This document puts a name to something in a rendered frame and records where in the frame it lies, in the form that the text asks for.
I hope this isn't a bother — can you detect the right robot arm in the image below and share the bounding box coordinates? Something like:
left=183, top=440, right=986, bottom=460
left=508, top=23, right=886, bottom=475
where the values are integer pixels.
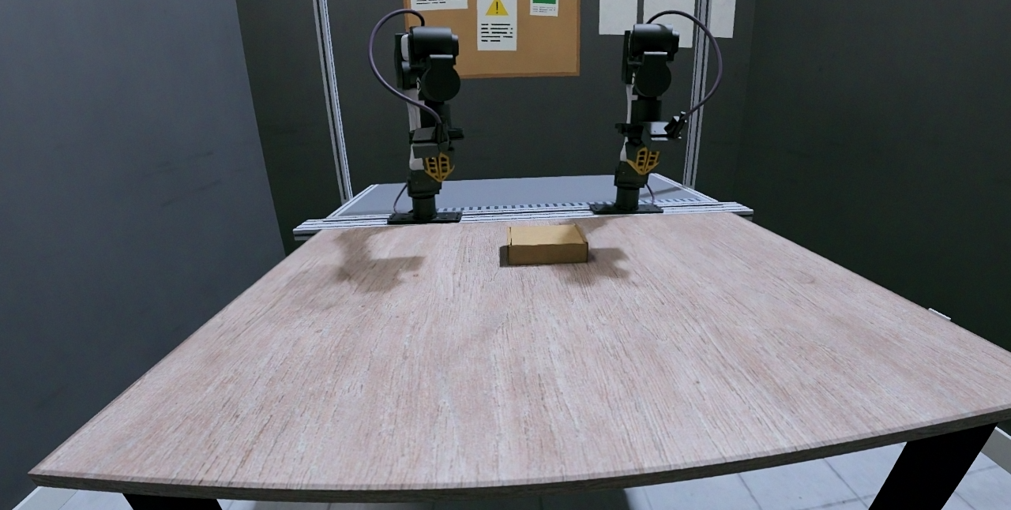
left=387, top=26, right=462, bottom=224

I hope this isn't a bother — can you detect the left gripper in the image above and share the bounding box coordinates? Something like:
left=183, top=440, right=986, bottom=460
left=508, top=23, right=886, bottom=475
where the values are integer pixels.
left=615, top=100, right=662, bottom=174

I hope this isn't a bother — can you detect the grey aluminium crossbar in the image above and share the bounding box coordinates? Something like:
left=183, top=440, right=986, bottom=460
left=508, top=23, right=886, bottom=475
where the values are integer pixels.
left=293, top=202, right=754, bottom=241

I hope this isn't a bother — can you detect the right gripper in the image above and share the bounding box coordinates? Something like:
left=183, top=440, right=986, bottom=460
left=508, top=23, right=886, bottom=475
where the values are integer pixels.
left=409, top=104, right=464, bottom=182

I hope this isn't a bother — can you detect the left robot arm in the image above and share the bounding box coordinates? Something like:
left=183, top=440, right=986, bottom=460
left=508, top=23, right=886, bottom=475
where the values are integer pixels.
left=590, top=24, right=687, bottom=215

